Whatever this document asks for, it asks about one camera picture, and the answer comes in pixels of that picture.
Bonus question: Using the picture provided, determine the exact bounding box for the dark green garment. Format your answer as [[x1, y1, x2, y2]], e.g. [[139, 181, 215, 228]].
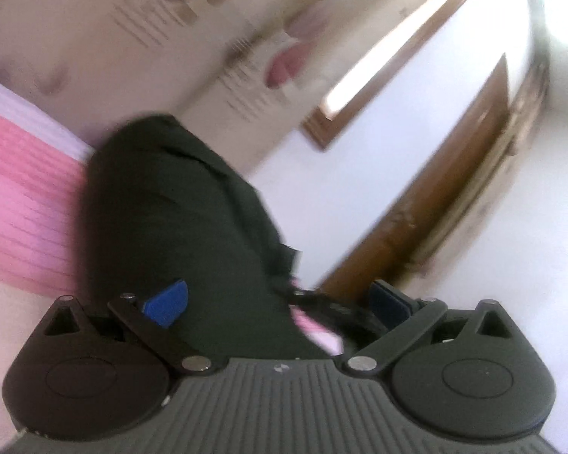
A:
[[78, 113, 347, 361]]

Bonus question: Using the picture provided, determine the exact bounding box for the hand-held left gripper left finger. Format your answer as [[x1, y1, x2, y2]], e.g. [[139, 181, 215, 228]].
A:
[[37, 280, 214, 377]]

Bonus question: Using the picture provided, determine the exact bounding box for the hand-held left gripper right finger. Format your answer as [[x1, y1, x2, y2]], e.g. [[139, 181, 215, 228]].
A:
[[341, 280, 524, 380]]

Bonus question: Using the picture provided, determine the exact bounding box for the wooden window frame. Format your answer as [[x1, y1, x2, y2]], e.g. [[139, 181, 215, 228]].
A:
[[302, 0, 484, 152]]

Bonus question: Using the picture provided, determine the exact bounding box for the pink striped sheet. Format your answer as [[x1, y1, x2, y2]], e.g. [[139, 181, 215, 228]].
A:
[[0, 72, 346, 356]]

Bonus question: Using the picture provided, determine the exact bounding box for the wooden door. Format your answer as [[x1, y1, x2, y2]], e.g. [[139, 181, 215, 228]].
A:
[[319, 52, 552, 296]]

